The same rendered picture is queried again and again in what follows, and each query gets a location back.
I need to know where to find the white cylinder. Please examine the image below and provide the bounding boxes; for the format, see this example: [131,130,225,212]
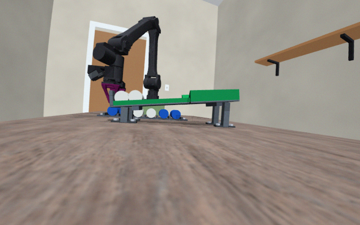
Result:
[133,110,144,117]
[128,90,144,100]
[146,108,156,118]
[114,91,129,101]

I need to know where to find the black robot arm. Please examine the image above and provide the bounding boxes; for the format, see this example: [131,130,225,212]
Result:
[87,16,161,99]

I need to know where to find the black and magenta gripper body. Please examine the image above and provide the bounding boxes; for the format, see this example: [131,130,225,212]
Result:
[101,66,126,89]

